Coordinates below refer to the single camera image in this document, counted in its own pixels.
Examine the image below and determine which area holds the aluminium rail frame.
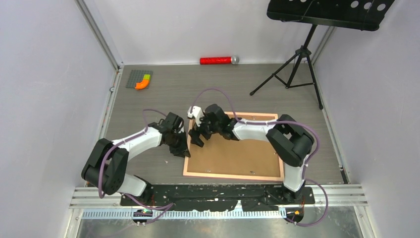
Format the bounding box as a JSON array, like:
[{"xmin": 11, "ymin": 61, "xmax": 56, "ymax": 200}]
[{"xmin": 70, "ymin": 184, "xmax": 368, "ymax": 219}]

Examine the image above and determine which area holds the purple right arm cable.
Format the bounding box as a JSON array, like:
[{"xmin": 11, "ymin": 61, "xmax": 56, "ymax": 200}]
[{"xmin": 192, "ymin": 88, "xmax": 329, "ymax": 228}]

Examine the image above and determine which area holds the black music stand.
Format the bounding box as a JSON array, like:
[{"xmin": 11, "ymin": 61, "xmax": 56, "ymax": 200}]
[{"xmin": 249, "ymin": 0, "xmax": 394, "ymax": 110}]

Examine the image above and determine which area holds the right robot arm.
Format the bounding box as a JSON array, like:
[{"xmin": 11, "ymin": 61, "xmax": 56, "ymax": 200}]
[{"xmin": 187, "ymin": 104, "xmax": 315, "ymax": 204}]

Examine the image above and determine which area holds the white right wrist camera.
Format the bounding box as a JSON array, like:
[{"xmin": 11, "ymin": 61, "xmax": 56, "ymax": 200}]
[{"xmin": 187, "ymin": 106, "xmax": 205, "ymax": 127}]

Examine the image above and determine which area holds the green toy brick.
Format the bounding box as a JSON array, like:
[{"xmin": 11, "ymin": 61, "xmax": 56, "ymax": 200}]
[{"xmin": 143, "ymin": 74, "xmax": 151, "ymax": 81}]

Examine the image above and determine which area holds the red glitter microphone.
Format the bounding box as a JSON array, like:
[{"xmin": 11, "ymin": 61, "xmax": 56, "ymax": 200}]
[{"xmin": 200, "ymin": 55, "xmax": 240, "ymax": 65}]

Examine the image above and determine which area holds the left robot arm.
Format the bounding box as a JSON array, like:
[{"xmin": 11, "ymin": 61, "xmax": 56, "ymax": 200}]
[{"xmin": 81, "ymin": 113, "xmax": 190, "ymax": 205}]

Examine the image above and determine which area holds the grey building baseplate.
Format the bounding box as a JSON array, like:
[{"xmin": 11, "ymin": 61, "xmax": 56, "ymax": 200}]
[{"xmin": 125, "ymin": 70, "xmax": 153, "ymax": 89}]

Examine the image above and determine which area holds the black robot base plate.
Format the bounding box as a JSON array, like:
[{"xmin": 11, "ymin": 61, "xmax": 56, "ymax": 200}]
[{"xmin": 120, "ymin": 184, "xmax": 315, "ymax": 212}]

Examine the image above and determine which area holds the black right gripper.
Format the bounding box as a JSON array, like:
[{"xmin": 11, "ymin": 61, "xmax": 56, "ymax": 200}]
[{"xmin": 189, "ymin": 112, "xmax": 221, "ymax": 147}]

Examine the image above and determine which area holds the orange curved toy block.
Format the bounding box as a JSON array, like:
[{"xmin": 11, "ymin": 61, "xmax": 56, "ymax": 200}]
[{"xmin": 134, "ymin": 79, "xmax": 150, "ymax": 90}]

